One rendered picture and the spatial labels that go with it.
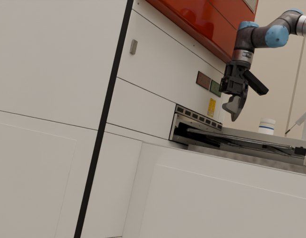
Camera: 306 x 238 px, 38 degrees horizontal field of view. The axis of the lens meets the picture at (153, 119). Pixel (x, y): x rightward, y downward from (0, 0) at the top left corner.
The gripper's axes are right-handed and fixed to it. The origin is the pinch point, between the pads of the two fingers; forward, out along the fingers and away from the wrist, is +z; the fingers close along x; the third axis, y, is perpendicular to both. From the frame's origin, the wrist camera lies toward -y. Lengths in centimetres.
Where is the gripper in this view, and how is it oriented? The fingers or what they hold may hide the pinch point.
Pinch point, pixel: (235, 118)
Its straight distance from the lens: 163.3
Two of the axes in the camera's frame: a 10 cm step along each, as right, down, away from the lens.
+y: -9.4, -2.2, -2.7
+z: -2.1, 9.7, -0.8
